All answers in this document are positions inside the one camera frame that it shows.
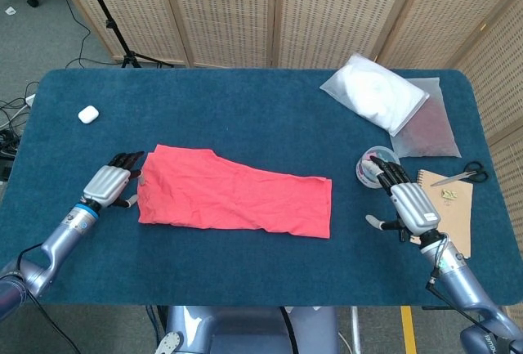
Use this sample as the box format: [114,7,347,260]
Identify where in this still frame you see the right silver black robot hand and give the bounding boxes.
[364,155,441,237]

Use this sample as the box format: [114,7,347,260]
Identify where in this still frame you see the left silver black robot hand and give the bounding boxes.
[80,150,146,210]

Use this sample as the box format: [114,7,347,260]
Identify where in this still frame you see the coral red T-shirt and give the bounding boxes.
[135,144,333,240]

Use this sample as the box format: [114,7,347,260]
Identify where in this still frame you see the kraft spiral notebook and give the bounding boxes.
[414,168,475,259]

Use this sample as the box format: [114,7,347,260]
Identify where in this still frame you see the clear round tub of clips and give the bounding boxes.
[354,145,402,190]

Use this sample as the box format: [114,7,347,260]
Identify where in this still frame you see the dark red garment frosted bag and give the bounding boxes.
[390,78,462,159]

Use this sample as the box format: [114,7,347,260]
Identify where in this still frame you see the white earbuds case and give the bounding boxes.
[78,105,100,124]

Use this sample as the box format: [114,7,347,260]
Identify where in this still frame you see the white garment in plastic bag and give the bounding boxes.
[319,54,431,137]

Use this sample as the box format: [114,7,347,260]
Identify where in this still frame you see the white table leg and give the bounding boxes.
[350,307,363,354]

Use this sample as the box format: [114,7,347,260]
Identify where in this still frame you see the black tripod stand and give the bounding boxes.
[75,0,175,69]

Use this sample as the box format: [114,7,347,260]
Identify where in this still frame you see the blue carpet table mat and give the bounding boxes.
[0,68,520,308]

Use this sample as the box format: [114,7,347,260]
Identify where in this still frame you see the blue-grey robot torso base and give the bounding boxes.
[146,305,340,354]

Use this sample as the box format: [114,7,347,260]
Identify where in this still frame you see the woven wooden folding screen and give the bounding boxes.
[46,0,523,354]

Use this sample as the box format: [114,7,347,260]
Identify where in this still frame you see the black-handled scissors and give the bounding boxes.
[429,160,489,187]

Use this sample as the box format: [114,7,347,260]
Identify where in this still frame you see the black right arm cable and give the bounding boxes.
[424,235,523,354]

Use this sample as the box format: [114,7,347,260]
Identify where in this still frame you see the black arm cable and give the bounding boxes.
[16,243,85,354]
[424,235,523,354]

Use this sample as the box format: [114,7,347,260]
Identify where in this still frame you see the black floor cable bundle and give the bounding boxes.
[0,79,38,183]

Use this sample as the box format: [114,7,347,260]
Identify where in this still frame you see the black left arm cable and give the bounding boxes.
[16,243,85,354]

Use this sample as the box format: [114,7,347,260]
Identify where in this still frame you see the metal bracket plate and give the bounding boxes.
[154,331,185,354]

